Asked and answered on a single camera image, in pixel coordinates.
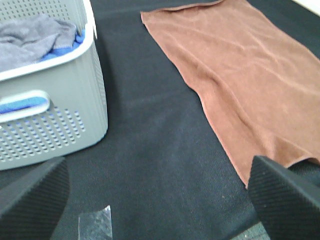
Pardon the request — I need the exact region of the blue cloth in basket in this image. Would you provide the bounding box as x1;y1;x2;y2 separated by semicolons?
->
0;29;87;120

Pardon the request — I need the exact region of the grey cloth in basket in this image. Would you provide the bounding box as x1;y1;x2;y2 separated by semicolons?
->
0;14;78;62

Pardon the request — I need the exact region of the grey perforated laundry basket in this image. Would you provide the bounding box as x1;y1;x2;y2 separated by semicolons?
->
0;0;108;170

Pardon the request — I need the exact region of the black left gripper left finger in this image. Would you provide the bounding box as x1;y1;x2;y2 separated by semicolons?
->
0;157;70;240

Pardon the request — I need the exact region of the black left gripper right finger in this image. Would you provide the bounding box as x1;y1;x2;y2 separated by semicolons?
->
248;155;320;240

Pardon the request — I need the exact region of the clear adhesive tape strip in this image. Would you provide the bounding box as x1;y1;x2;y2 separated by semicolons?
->
77;205;113;240

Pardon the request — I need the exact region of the brown microfibre towel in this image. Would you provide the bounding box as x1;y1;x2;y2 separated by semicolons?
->
140;0;320;184

